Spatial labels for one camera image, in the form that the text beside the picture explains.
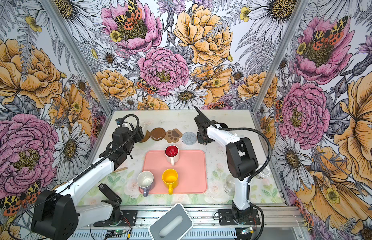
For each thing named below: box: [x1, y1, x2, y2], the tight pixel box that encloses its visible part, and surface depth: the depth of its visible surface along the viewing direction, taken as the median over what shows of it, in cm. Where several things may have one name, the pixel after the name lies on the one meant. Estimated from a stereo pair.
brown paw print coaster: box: [164, 128, 183, 143], surface depth 108 cm
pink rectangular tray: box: [139, 149, 207, 194], surface depth 92 cm
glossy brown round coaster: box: [150, 127, 166, 141], surface depth 110 cm
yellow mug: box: [162, 168, 179, 195], surface depth 81 cm
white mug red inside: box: [164, 145, 180, 166], surface depth 91 cm
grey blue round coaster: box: [181, 131, 198, 146], surface depth 107 cm
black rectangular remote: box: [98, 183, 122, 204], surface depth 81 cm
